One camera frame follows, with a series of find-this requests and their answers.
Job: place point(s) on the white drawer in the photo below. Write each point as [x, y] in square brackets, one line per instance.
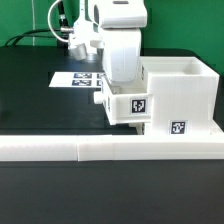
[124, 105]
[141, 128]

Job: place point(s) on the white marker tag plate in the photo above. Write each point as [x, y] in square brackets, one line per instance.
[76, 80]

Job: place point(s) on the white L-shaped fence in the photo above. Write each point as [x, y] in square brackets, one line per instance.
[110, 148]

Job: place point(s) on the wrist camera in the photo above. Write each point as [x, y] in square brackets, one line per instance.
[77, 47]

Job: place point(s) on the white drawer box frame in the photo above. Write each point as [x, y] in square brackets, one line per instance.
[182, 93]

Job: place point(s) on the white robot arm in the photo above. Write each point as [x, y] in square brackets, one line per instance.
[114, 28]

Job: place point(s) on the white front drawer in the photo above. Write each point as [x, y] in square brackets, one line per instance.
[141, 128]

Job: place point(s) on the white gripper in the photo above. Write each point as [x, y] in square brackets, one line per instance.
[121, 54]

